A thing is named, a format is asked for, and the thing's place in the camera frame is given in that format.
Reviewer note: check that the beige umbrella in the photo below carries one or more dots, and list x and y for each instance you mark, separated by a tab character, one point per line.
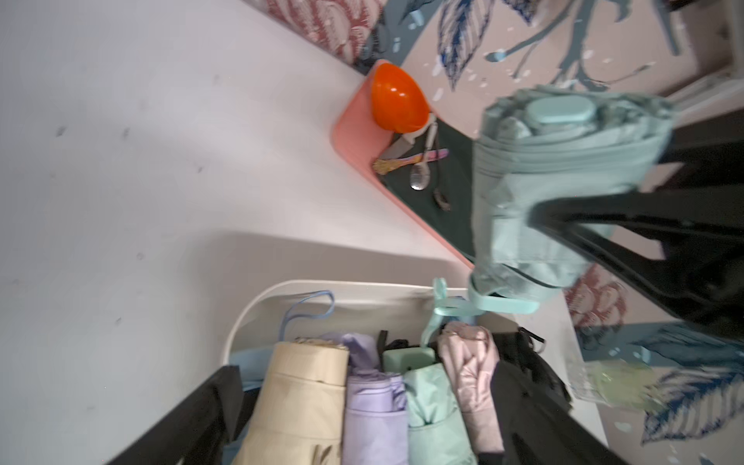
298	417

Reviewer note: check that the mint green umbrella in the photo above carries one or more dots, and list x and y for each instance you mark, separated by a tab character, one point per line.
537	145
436	430

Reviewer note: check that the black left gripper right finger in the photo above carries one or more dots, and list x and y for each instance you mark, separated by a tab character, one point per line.
536	429

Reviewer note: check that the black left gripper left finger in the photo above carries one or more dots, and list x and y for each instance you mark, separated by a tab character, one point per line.
197	429

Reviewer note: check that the clear green glass jar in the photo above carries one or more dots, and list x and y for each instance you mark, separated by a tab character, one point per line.
616	384

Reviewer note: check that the silver spoon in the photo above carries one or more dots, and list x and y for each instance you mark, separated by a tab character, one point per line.
420	173

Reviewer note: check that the dark small spoon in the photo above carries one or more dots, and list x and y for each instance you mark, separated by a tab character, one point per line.
439	196

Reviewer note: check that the gold handled knife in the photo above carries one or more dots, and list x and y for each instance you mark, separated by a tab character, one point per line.
384	167

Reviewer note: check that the dark green cloth napkin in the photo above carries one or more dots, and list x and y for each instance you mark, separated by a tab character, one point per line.
457	174

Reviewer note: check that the orange plastic bowl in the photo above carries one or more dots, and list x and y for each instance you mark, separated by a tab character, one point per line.
397	103

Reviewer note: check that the pink plastic tray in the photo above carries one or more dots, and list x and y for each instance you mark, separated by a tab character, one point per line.
359	140

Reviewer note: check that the pink umbrella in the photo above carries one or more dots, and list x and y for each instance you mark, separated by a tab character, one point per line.
470	357

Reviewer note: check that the white storage box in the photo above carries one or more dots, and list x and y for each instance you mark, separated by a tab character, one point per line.
396	316

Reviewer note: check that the black umbrella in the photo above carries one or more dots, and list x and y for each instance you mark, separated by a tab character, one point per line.
523	350

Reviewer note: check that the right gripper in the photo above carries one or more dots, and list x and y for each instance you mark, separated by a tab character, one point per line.
681	245

